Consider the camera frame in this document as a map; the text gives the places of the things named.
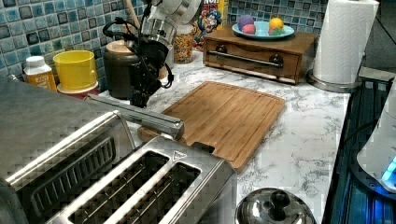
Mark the orange bottle with white cap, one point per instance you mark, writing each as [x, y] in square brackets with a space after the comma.
[38, 73]

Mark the red plate under mug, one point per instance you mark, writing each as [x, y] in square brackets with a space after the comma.
[80, 94]

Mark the silver two-slot toaster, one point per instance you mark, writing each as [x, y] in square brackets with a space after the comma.
[163, 182]

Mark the yellow mug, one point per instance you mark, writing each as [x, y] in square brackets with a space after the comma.
[76, 69]

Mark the white appliance with blue light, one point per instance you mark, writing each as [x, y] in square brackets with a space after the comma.
[374, 164]

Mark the light blue plate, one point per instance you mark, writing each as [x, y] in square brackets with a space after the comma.
[262, 31]

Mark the paper towel roll on holder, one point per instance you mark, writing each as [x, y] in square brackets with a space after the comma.
[342, 41]

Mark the steel pot lid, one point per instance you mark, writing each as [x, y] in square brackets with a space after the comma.
[273, 206]

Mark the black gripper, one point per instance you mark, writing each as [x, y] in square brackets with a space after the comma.
[151, 56]

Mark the pink ball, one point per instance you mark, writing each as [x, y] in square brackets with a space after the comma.
[249, 29]

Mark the wooden drawer box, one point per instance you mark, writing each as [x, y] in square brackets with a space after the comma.
[283, 59]

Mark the yellow orange ball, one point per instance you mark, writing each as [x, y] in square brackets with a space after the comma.
[275, 26]

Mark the bamboo cutting board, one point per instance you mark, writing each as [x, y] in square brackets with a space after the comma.
[233, 120]

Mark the dark canister with wooden lid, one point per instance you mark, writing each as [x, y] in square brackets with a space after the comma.
[118, 61]

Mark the cereal box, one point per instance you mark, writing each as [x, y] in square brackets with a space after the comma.
[211, 18]

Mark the glass jar of colourful cereal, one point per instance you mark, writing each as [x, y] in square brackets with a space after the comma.
[183, 44]

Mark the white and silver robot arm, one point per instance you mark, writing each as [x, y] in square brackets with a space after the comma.
[159, 23]

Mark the silver toaster oven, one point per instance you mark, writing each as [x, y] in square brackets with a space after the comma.
[53, 148]

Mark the purple ball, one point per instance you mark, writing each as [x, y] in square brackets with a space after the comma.
[244, 20]

